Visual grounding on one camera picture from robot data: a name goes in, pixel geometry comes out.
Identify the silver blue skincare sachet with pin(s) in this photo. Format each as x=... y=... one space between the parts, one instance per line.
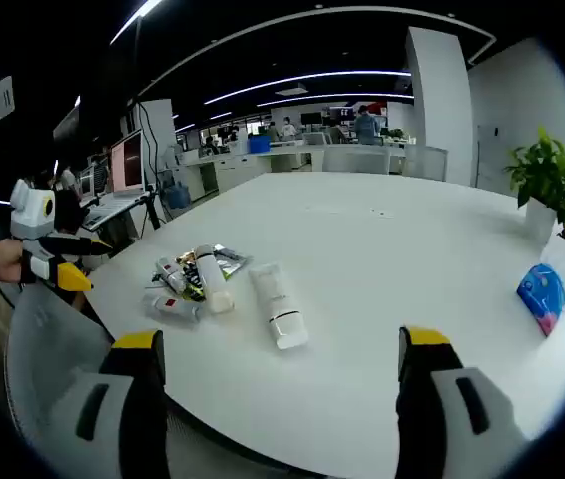
x=232 y=262

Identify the bright ceiling light strip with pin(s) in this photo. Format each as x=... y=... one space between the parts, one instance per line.
x=133 y=21

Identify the blue water jug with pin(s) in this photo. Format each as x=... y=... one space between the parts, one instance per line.
x=177 y=195

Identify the blue plastic crate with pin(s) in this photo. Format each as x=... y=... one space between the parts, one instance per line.
x=258 y=144

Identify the small white skincare tube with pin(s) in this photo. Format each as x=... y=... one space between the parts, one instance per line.
x=171 y=275

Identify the white skincare bottle red band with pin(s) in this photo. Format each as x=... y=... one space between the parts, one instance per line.
x=212 y=279

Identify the white skincare bottle thin stripe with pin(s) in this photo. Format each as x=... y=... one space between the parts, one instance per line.
x=170 y=308

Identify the person's left hand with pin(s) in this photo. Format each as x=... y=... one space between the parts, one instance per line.
x=5 y=262

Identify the black tripod stand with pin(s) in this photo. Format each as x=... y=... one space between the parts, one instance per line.
x=153 y=212

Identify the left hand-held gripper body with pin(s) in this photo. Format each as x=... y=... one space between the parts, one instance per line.
x=33 y=212

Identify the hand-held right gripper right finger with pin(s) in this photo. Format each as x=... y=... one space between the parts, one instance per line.
x=427 y=399

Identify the large white skincare tube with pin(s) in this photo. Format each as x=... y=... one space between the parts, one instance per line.
x=277 y=304

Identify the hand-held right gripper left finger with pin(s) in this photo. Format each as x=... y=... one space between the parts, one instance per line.
x=128 y=399

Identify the thin ceiling light strip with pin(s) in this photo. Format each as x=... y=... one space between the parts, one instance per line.
x=337 y=96
x=312 y=77

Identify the blue pink packet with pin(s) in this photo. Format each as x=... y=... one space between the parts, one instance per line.
x=542 y=299

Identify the green plant white pot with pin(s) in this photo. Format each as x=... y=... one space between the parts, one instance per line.
x=542 y=174

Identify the grey mesh office chair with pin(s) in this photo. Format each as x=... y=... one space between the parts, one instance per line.
x=424 y=162
x=48 y=339
x=357 y=160

